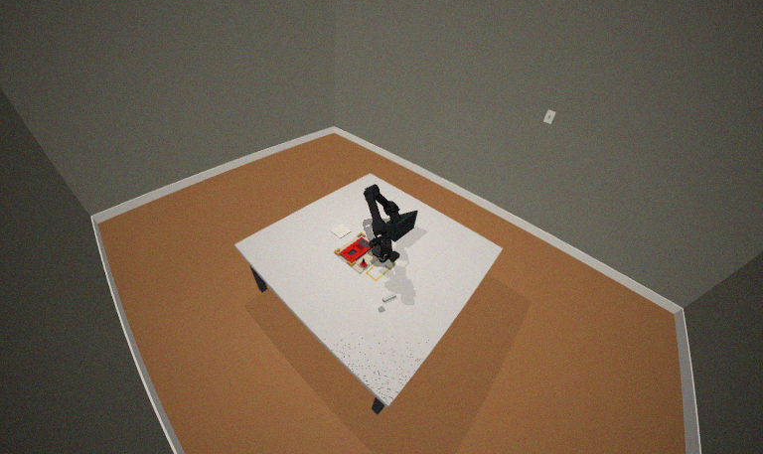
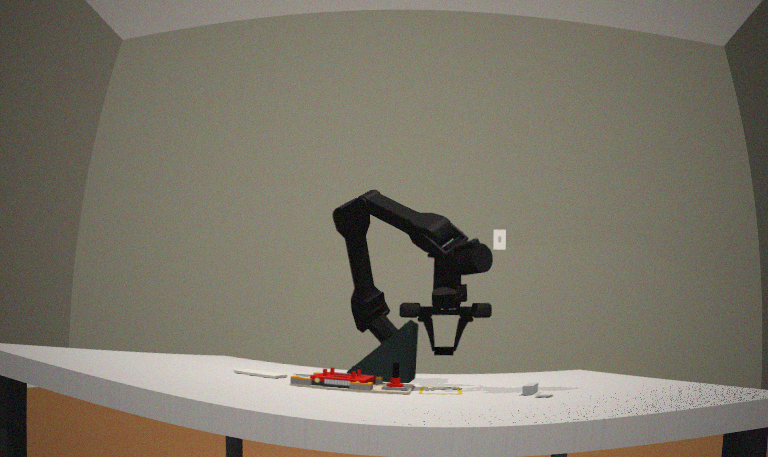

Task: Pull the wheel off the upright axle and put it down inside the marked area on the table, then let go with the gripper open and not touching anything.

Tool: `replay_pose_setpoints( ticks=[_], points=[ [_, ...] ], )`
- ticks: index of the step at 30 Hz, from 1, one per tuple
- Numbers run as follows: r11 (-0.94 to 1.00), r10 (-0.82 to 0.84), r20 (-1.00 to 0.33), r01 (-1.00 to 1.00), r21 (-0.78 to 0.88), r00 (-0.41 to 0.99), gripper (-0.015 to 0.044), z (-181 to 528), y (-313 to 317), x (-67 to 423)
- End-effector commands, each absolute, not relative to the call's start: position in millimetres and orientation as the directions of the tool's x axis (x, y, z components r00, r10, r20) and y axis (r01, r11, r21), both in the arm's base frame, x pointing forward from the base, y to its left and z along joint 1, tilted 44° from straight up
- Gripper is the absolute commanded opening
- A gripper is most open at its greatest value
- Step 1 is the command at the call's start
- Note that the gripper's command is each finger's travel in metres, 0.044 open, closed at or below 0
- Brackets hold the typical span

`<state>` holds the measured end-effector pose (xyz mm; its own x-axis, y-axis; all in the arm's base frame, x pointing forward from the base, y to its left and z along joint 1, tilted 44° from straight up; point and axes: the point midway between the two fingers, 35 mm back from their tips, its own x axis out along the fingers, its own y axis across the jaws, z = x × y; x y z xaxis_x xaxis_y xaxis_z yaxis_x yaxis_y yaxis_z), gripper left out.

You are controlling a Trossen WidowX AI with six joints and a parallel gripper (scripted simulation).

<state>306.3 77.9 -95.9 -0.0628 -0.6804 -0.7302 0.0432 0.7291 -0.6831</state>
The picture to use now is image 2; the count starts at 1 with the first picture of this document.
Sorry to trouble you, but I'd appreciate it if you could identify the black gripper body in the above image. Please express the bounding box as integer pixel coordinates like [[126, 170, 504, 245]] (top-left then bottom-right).
[[400, 276, 492, 318]]

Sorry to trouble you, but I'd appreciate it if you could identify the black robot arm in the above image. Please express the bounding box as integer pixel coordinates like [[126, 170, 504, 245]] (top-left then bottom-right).
[[332, 190, 493, 344]]

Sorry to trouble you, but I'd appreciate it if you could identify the black and grey wheel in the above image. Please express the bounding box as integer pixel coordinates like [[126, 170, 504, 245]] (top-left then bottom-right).
[[434, 346, 454, 356]]

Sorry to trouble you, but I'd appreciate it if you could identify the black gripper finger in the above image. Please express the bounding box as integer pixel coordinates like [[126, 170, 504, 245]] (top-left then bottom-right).
[[418, 318, 435, 351], [454, 318, 473, 351]]

